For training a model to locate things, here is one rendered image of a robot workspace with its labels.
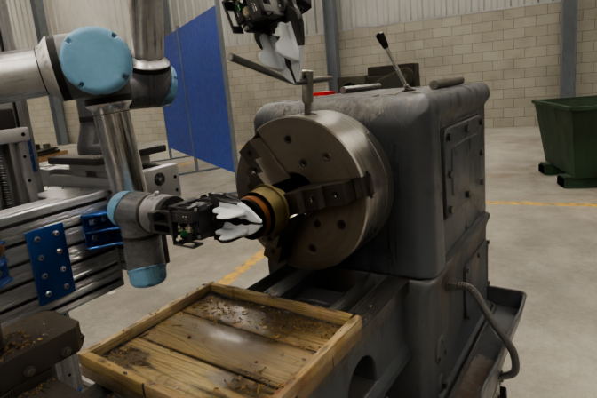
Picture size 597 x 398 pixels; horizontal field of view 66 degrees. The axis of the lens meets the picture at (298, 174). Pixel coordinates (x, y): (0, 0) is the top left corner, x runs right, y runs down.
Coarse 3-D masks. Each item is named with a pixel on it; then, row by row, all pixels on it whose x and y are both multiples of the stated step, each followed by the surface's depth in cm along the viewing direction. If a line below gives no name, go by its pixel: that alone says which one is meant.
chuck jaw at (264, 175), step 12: (252, 144) 90; (264, 144) 93; (252, 156) 91; (264, 156) 90; (252, 168) 89; (264, 168) 88; (276, 168) 90; (252, 180) 87; (264, 180) 86; (276, 180) 88; (288, 180) 94
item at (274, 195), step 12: (252, 192) 81; (264, 192) 81; (276, 192) 82; (252, 204) 78; (264, 204) 79; (276, 204) 80; (264, 216) 78; (276, 216) 80; (288, 216) 82; (264, 228) 78; (276, 228) 82
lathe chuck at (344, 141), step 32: (288, 128) 89; (320, 128) 85; (352, 128) 90; (288, 160) 91; (320, 160) 87; (352, 160) 83; (384, 192) 89; (320, 224) 90; (352, 224) 86; (320, 256) 92
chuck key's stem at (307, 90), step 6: (306, 72) 88; (312, 72) 89; (306, 78) 89; (312, 78) 89; (306, 84) 89; (312, 84) 89; (306, 90) 89; (312, 90) 90; (306, 96) 90; (312, 96) 90; (306, 102) 90; (312, 102) 91; (306, 108) 91; (306, 114) 91
